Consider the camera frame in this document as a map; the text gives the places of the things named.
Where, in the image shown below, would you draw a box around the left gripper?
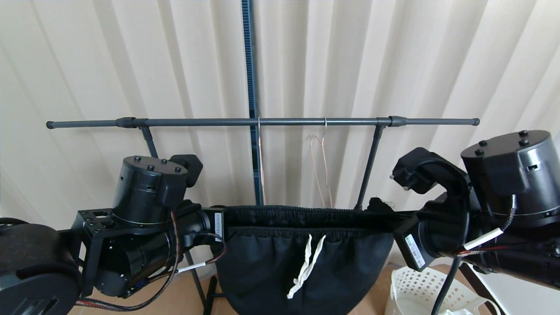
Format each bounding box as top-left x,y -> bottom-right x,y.
180,200 -> 225,251

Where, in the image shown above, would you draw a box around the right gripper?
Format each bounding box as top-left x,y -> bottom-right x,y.
393,210 -> 469,272

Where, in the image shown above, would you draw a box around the black shorts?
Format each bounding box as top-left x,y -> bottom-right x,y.
213,197 -> 417,315

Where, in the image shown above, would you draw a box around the white laundry basket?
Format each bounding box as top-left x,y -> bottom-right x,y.
385,266 -> 502,315

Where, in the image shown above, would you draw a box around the pink clothes hanger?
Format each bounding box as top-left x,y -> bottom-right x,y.
256,117 -> 267,207
308,117 -> 334,209

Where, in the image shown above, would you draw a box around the black clothes rack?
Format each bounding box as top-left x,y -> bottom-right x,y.
46,116 -> 481,315

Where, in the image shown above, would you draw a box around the white curtain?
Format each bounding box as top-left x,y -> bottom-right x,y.
0,0 -> 257,283
251,0 -> 560,268

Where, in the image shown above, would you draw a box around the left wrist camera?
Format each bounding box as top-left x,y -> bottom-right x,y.
168,154 -> 204,189

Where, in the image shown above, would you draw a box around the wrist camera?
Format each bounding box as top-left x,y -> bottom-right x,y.
168,154 -> 204,189
389,147 -> 472,229

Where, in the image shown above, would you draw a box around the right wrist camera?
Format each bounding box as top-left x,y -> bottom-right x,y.
389,147 -> 472,229

